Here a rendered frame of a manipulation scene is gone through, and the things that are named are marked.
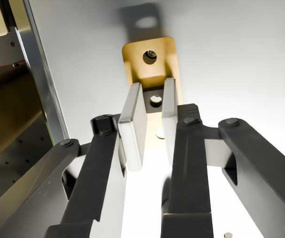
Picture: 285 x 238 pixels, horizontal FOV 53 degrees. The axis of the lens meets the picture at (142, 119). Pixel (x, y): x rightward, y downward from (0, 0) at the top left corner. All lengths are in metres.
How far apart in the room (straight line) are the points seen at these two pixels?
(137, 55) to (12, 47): 0.42
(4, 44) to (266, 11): 0.49
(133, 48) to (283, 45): 0.11
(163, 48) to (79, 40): 0.07
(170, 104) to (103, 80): 0.10
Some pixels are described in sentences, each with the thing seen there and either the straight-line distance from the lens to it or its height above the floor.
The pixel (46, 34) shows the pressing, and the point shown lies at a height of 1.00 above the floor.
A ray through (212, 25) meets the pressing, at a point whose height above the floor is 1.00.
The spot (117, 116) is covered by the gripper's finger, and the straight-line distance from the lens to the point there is 0.17.
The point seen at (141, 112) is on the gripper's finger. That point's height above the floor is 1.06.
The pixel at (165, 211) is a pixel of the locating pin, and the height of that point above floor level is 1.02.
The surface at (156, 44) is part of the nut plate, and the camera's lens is 0.20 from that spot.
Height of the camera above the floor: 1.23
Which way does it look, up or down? 67 degrees down
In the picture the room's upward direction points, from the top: 168 degrees counter-clockwise
